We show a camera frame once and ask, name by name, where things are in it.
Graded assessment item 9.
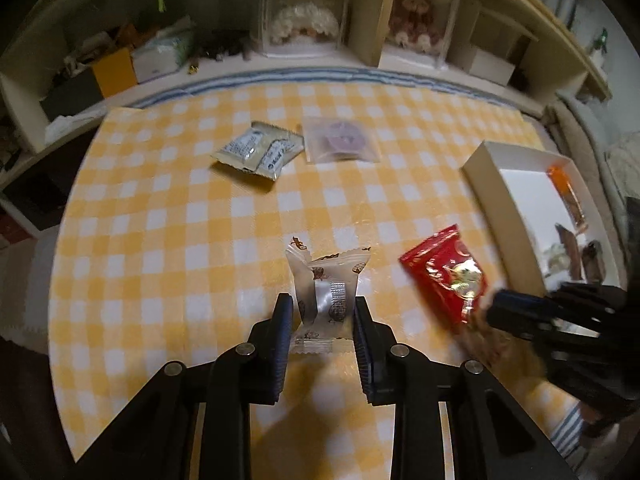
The orange snack bar packet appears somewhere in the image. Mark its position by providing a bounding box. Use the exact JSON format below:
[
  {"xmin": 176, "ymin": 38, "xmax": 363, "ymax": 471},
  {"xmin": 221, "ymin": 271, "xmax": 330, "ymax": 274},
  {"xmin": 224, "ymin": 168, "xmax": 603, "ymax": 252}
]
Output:
[{"xmin": 546, "ymin": 166, "xmax": 588, "ymax": 233}]

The orange box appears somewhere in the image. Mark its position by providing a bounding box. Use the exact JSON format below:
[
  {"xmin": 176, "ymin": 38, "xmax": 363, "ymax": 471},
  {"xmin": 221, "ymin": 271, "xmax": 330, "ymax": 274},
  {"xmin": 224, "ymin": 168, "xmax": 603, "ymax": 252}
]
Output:
[{"xmin": 91, "ymin": 48, "xmax": 138, "ymax": 98}]

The green white snack packet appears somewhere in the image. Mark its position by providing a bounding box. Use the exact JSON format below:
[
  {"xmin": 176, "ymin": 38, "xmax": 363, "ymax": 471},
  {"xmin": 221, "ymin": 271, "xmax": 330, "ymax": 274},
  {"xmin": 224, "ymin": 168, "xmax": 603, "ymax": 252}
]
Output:
[{"xmin": 542, "ymin": 243, "xmax": 572, "ymax": 275}]

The white cardboard tray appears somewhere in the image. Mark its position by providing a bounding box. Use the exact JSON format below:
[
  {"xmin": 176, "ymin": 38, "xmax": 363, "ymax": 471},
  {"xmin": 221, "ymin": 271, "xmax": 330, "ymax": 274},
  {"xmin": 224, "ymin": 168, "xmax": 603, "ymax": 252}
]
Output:
[{"xmin": 462, "ymin": 141, "xmax": 624, "ymax": 296}]

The silver beige snack packet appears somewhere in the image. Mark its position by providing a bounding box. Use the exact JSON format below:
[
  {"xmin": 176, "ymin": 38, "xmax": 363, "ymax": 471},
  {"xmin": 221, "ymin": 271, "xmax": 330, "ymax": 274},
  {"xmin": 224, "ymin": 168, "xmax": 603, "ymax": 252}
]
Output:
[{"xmin": 213, "ymin": 122, "xmax": 305, "ymax": 181}]

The red snack packet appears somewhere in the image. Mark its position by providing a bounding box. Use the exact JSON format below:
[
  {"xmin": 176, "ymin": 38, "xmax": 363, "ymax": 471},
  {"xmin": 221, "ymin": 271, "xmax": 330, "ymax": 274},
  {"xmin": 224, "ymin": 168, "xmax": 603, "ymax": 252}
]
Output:
[{"xmin": 398, "ymin": 223, "xmax": 507, "ymax": 361}]

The wooden shelf unit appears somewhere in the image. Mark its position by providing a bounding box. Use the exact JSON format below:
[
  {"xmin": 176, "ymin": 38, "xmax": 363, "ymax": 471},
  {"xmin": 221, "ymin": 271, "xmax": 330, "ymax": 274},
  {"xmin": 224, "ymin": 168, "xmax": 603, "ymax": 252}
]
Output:
[{"xmin": 1, "ymin": 0, "xmax": 612, "ymax": 186}]

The brown chocolate snack pack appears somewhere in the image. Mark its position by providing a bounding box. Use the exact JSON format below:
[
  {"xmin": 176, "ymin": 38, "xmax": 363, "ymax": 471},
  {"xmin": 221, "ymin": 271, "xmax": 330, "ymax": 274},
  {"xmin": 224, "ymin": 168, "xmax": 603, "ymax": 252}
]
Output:
[{"xmin": 555, "ymin": 223, "xmax": 582, "ymax": 281}]

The purple round pastry pack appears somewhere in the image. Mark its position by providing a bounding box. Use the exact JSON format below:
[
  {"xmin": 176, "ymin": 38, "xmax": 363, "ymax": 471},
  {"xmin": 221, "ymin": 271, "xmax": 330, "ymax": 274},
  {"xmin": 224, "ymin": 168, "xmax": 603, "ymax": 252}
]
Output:
[{"xmin": 299, "ymin": 117, "xmax": 380, "ymax": 165}]

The white dress doll case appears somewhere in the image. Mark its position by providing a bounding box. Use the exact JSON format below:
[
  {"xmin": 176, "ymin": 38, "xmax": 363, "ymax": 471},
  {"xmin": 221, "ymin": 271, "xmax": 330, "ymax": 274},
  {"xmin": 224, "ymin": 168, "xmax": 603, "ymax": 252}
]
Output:
[{"xmin": 250, "ymin": 0, "xmax": 348, "ymax": 58}]

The white brown candy packet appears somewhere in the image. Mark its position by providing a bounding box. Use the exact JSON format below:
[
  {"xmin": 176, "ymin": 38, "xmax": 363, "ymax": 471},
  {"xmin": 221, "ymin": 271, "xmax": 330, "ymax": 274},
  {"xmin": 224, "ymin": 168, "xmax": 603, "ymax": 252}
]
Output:
[{"xmin": 285, "ymin": 237, "xmax": 371, "ymax": 354}]

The grey blanket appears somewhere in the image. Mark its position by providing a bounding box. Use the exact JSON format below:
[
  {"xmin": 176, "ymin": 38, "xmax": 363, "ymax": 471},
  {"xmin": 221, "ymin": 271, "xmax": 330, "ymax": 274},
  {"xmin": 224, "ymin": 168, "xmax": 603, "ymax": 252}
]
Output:
[{"xmin": 542, "ymin": 90, "xmax": 639, "ymax": 270}]

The blue striped mat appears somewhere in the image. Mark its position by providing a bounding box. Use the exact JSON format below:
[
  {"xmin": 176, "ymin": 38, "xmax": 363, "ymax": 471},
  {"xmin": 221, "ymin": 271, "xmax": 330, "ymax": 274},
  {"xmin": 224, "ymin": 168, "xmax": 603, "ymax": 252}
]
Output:
[{"xmin": 120, "ymin": 67, "xmax": 546, "ymax": 118}]

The white storage box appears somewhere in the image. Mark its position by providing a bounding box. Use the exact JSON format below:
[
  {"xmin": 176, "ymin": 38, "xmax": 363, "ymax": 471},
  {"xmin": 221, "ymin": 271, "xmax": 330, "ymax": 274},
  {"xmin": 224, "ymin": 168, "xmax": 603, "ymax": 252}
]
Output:
[{"xmin": 463, "ymin": 46, "xmax": 515, "ymax": 86}]

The red dress doll case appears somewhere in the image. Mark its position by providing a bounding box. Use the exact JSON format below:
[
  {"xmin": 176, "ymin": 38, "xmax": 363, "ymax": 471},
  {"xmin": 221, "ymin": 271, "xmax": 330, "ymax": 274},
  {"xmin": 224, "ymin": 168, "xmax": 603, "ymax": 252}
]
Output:
[{"xmin": 385, "ymin": 0, "xmax": 462, "ymax": 70}]

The tissue box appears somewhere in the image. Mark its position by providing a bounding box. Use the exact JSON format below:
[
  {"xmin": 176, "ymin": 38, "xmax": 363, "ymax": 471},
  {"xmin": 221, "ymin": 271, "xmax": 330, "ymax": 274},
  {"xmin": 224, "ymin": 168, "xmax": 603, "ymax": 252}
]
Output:
[{"xmin": 131, "ymin": 29, "xmax": 194, "ymax": 84}]

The yellow white checkered cloth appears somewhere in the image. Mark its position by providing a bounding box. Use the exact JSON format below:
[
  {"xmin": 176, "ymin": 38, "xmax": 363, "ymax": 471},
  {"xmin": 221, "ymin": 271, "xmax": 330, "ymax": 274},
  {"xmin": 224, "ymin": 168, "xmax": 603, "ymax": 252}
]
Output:
[{"xmin": 46, "ymin": 80, "xmax": 584, "ymax": 480}]

